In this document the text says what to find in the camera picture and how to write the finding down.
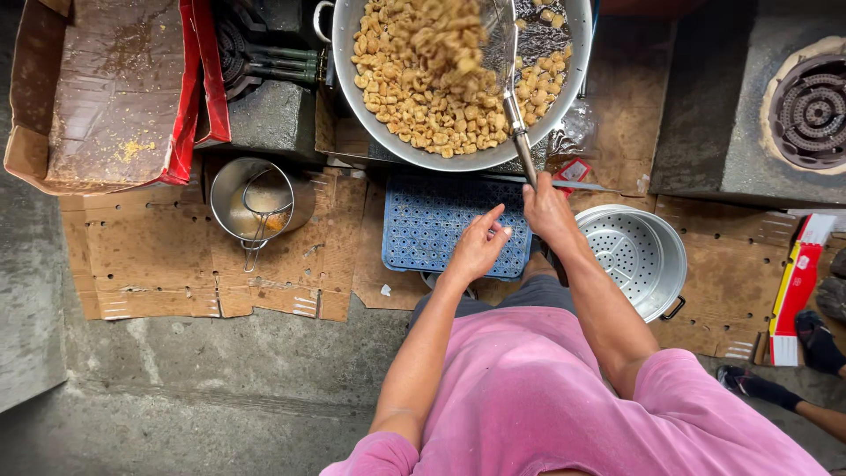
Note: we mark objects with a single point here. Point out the flattened brown cardboard sheet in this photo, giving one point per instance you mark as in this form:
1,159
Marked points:
720,277
198,277

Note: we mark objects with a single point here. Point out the person's left hand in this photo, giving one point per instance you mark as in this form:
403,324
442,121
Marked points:
477,246

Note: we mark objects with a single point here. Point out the person's grey shorts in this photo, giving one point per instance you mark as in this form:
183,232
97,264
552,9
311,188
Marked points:
529,295

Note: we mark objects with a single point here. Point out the person's pink shirt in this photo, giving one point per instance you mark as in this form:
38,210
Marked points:
529,403

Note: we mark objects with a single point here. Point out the perforated aluminium steamer pot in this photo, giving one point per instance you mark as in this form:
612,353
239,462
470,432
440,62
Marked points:
628,255

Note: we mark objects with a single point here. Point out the large aluminium wok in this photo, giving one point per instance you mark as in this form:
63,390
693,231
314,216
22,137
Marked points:
456,79

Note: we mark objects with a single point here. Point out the red yellow flattened carton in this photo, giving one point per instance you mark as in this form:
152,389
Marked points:
797,284

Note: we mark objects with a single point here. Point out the steel pot with oil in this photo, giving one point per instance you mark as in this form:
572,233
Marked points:
259,198

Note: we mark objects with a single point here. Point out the red-lined cardboard box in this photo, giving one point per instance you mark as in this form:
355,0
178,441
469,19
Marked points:
112,92

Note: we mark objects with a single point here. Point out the blue plastic crate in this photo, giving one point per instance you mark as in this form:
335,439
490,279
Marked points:
436,222

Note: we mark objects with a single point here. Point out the black gas burner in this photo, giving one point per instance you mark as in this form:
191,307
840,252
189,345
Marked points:
264,59

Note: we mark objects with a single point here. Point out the person's right fingers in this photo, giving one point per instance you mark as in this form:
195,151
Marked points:
533,197

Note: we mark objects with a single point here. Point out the red white label scrap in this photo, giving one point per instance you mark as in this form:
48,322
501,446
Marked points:
571,174

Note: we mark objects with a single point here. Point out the person's right hand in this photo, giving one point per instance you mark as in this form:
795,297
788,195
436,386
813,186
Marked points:
546,210

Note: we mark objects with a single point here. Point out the heap of fried pork cracklings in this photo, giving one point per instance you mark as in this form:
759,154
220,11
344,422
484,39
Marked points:
436,86

